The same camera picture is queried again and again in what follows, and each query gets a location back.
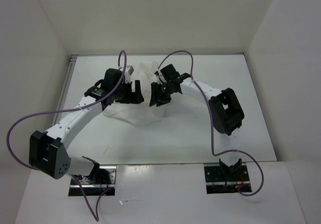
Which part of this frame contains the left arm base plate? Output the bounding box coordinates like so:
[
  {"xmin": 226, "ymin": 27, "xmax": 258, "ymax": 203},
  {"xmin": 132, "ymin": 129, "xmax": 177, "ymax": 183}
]
[{"xmin": 76, "ymin": 165, "xmax": 117, "ymax": 197}]

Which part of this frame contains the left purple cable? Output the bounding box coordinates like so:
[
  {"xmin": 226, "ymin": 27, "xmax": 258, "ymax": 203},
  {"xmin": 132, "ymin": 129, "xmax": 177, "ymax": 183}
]
[{"xmin": 7, "ymin": 50, "xmax": 127, "ymax": 221}]

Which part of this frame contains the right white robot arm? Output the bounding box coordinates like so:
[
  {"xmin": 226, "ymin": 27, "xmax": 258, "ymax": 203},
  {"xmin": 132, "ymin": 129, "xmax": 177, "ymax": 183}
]
[{"xmin": 149, "ymin": 64, "xmax": 244, "ymax": 180}]

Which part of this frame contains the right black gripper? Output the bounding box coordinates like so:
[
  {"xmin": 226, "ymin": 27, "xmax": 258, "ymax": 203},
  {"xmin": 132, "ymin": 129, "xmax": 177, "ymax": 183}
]
[{"xmin": 149, "ymin": 81, "xmax": 174, "ymax": 106}]

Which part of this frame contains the white fabric skirt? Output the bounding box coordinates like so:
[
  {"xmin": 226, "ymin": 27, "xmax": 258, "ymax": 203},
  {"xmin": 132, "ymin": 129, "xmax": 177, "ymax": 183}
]
[{"xmin": 101, "ymin": 60, "xmax": 166, "ymax": 126}]

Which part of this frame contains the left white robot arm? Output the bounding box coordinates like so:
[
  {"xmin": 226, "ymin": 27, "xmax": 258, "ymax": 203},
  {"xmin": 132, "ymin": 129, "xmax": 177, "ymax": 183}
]
[{"xmin": 29, "ymin": 66, "xmax": 144, "ymax": 184}]

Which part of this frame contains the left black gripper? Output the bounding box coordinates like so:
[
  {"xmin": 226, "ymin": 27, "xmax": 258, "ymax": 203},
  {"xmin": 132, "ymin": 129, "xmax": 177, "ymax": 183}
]
[{"xmin": 112, "ymin": 80, "xmax": 143, "ymax": 104}]

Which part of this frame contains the aluminium table edge rail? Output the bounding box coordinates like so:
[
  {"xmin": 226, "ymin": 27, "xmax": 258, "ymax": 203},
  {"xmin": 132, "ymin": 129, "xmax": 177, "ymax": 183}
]
[{"xmin": 50, "ymin": 55, "xmax": 79, "ymax": 127}]

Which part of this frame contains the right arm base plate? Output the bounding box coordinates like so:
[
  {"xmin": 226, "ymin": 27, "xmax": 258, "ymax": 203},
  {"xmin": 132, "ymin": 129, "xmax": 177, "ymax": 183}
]
[{"xmin": 204, "ymin": 164, "xmax": 252, "ymax": 194}]

